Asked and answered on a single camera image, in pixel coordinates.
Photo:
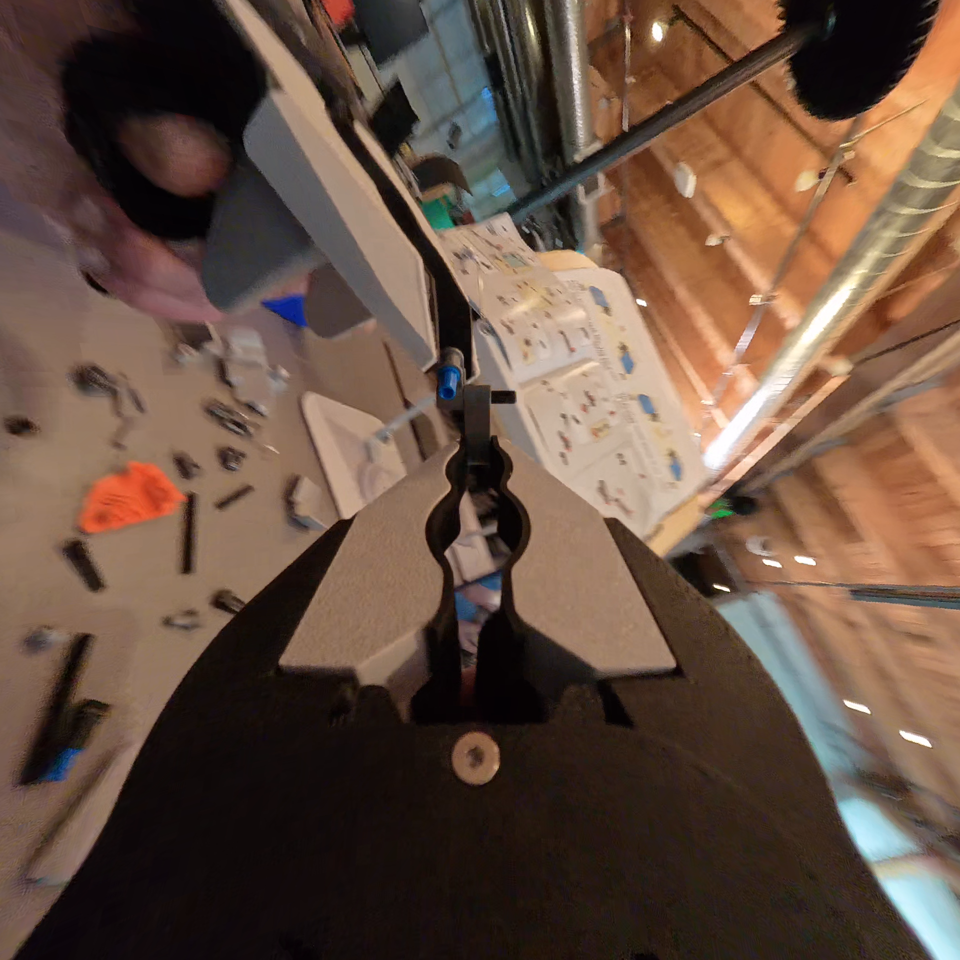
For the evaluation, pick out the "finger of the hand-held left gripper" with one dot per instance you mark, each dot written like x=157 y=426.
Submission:
x=346 y=209

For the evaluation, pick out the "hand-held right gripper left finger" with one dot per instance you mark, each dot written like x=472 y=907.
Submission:
x=360 y=600

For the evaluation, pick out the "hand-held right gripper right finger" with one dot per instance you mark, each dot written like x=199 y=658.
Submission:
x=586 y=600

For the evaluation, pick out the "short blue pin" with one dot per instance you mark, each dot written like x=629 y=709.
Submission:
x=447 y=374

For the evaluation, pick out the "black connector with blue pin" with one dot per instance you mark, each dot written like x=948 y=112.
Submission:
x=75 y=734

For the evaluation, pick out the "grey elbow connector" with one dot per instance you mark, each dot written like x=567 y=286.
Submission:
x=183 y=618

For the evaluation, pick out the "person's left hand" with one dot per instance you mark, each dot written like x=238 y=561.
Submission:
x=173 y=150

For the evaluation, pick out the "black stubby connector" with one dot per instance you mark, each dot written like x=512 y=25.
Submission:
x=228 y=601

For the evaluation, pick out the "short black axle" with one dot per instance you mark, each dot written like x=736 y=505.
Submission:
x=232 y=494

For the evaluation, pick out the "grey axle connector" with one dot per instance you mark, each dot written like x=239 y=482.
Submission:
x=228 y=416

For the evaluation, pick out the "long black axle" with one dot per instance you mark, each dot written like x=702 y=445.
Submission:
x=189 y=532

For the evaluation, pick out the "small dark grey connector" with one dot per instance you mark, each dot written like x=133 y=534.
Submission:
x=187 y=465
x=232 y=457

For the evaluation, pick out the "instruction booklet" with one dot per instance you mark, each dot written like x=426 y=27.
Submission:
x=586 y=390

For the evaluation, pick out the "orange triangular panel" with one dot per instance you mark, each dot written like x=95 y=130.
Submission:
x=132 y=498

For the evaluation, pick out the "black pin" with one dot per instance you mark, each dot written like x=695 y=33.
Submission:
x=83 y=564

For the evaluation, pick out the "small black bush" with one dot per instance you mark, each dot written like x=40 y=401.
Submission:
x=19 y=424

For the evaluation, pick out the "medium black axle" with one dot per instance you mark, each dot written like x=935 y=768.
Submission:
x=57 y=705

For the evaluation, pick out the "small light grey bush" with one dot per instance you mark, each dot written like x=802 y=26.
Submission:
x=41 y=638

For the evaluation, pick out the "light grey long bar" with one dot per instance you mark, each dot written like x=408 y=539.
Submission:
x=67 y=825

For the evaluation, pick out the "light grey bracket piece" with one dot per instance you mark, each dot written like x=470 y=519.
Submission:
x=305 y=502

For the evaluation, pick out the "silver ventilation duct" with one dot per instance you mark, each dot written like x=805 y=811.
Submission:
x=570 y=105
x=840 y=285

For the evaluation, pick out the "black ceiling rail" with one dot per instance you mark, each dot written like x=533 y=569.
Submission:
x=675 y=112

